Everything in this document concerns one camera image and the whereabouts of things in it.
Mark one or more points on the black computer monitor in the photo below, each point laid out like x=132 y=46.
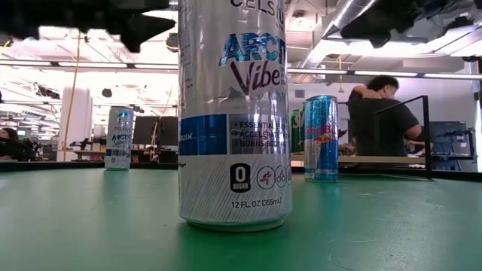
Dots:
x=169 y=130
x=147 y=130

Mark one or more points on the dark blue partition screen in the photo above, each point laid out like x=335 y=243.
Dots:
x=452 y=147

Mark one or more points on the black aluminium table frame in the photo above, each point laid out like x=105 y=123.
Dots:
x=56 y=166

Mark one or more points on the black round ceiling lamp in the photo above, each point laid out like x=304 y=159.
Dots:
x=107 y=93

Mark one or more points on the grey wall vent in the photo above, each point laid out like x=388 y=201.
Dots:
x=299 y=93

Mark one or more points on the green table mat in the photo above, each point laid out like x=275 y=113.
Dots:
x=113 y=226

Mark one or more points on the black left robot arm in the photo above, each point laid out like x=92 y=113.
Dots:
x=22 y=15

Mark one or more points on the white round column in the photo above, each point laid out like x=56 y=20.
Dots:
x=77 y=139

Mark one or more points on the yellow hanging pendant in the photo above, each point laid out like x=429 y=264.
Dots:
x=340 y=89

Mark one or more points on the person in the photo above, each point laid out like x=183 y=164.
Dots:
x=11 y=145
x=384 y=128

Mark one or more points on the wooden background desk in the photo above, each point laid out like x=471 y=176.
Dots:
x=90 y=152

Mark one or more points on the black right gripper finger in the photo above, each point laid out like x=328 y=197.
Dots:
x=373 y=26

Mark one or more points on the silver ventilation duct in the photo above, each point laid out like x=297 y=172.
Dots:
x=348 y=11

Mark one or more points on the green Sprite can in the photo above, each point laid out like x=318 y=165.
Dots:
x=296 y=139

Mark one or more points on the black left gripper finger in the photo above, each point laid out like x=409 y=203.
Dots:
x=139 y=30

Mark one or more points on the blue Red Bull can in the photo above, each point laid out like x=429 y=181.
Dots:
x=321 y=150

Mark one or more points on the white Celsius Arctic Vibe can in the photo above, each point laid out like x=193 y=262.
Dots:
x=119 y=143
x=226 y=94

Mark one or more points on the black background stand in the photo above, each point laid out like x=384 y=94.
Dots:
x=471 y=143

